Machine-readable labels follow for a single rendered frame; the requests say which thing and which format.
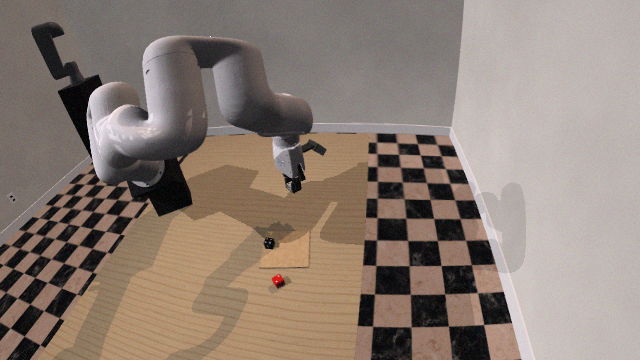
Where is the tan flat mat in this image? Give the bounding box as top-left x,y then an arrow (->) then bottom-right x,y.
260,230 -> 310,268

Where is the red die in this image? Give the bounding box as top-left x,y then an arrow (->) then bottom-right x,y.
272,274 -> 285,288

